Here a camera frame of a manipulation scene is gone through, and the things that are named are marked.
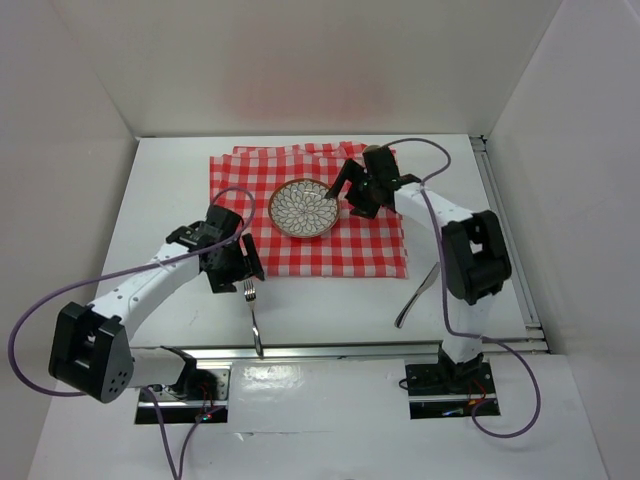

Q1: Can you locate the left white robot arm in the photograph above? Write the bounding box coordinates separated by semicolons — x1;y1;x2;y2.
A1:
48;205;265;403

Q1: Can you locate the right aluminium rail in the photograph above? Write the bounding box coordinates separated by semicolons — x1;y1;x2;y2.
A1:
469;136;551;354

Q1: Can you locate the floral patterned ceramic bowl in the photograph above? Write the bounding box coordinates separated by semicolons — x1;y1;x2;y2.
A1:
267;178;340;239

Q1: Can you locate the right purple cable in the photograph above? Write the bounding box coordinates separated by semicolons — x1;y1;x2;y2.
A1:
384;138;542;440

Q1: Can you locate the silver butter knife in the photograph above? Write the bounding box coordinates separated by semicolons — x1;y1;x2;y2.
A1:
394;263;440;329

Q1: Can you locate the front aluminium rail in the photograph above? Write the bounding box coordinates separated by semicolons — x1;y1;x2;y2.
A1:
78;338;549;364

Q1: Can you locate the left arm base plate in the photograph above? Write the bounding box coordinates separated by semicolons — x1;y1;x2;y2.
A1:
150;364;231;425

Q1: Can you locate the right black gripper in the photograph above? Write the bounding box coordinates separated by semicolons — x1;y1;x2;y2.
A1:
326;158;380;220

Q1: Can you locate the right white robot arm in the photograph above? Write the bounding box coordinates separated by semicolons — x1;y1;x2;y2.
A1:
325;142;512;392

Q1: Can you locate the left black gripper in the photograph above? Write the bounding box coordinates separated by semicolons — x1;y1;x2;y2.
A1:
204;232;263;293

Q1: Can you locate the red white checkered cloth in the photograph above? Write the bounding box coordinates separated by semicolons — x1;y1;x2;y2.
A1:
209;141;408;279

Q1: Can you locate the aluminium rail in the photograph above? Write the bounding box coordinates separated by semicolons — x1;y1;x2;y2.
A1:
78;338;549;364
469;136;551;354

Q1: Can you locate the silver fork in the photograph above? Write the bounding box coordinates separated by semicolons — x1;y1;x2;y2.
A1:
243;279;264;358

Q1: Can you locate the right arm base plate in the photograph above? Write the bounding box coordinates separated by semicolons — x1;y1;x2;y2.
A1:
398;362;501;420

